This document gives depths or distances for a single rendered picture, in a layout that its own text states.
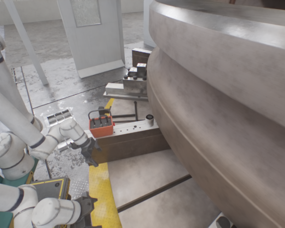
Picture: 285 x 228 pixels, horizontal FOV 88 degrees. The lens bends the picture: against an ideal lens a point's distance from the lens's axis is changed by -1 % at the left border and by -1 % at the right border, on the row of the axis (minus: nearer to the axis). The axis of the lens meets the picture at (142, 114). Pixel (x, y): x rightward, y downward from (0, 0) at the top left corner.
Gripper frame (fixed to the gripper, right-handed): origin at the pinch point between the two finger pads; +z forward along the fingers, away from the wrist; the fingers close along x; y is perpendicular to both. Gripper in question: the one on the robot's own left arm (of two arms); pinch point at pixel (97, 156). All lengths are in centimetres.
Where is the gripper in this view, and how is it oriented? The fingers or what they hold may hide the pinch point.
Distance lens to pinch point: 113.9
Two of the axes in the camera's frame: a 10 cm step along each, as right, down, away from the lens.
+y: 9.1, -3.5, -2.0
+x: -0.3, -5.5, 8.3
